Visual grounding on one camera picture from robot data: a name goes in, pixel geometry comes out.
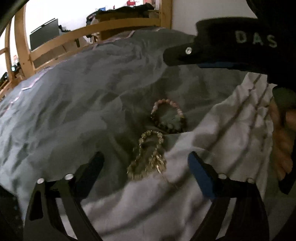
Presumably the wooden ladder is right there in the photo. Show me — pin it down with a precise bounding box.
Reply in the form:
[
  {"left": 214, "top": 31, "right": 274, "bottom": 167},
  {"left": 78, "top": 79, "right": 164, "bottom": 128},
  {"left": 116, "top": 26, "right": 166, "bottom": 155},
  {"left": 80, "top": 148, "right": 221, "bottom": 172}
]
[{"left": 0, "top": 22, "right": 26, "bottom": 98}]

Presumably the wooden bed frame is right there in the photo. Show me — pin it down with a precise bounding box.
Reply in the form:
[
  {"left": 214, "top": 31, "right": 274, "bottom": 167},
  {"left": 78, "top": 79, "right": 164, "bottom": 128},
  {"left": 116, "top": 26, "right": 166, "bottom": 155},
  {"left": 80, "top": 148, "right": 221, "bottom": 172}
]
[{"left": 15, "top": 1, "right": 173, "bottom": 78}]

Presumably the pile of dark clothes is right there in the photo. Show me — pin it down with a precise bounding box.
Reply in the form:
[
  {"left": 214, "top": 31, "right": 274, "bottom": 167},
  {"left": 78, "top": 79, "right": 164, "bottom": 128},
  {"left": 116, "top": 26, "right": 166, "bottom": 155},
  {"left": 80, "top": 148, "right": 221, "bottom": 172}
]
[{"left": 86, "top": 3, "right": 154, "bottom": 26}]

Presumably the pink and dark beaded bracelet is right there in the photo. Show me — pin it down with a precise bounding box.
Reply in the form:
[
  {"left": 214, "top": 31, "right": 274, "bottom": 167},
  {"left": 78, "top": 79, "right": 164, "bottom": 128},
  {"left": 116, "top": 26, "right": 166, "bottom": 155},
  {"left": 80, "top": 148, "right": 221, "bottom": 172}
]
[{"left": 150, "top": 98, "right": 188, "bottom": 134}]

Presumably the gold beaded bracelet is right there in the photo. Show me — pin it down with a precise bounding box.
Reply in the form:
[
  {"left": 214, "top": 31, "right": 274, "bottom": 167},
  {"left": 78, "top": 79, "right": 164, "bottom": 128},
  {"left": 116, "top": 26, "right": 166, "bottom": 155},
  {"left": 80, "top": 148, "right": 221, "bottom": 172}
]
[{"left": 126, "top": 129, "right": 167, "bottom": 181}]

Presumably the black jewelry box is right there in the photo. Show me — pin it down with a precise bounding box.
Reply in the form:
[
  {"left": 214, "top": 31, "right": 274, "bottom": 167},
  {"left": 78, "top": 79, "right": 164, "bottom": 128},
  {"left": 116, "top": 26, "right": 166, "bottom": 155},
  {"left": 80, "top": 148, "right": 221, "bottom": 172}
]
[{"left": 0, "top": 186, "right": 23, "bottom": 241}]

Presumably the person's right hand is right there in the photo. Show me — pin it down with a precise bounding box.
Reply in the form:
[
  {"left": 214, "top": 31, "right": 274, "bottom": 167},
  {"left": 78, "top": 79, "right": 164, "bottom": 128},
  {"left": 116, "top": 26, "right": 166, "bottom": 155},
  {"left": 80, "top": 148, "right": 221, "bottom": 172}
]
[{"left": 269, "top": 99, "right": 295, "bottom": 180}]

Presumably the grey striped duvet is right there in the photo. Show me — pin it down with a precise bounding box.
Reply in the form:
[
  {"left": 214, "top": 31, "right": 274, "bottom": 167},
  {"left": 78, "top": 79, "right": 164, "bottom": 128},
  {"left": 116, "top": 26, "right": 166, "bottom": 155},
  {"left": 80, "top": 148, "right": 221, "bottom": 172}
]
[{"left": 1, "top": 29, "right": 278, "bottom": 240}]

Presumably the black computer monitor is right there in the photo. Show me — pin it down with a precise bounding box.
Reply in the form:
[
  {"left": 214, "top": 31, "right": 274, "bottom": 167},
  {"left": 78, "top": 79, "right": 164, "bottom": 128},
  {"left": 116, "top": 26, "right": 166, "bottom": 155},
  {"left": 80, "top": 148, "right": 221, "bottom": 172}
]
[{"left": 30, "top": 19, "right": 60, "bottom": 51}]

